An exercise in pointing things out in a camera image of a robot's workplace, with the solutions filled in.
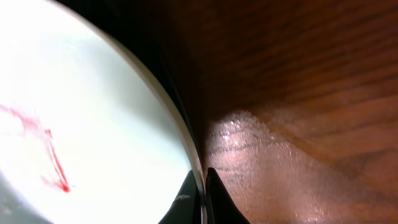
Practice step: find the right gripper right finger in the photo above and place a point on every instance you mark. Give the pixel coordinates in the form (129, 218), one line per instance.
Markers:
(219, 205)

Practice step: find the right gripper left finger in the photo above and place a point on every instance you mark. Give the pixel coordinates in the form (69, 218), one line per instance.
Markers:
(186, 208)

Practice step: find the mint plate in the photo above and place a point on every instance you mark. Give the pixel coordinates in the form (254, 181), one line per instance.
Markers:
(88, 134)

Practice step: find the black round tray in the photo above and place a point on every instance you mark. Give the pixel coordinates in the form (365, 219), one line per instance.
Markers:
(128, 22)

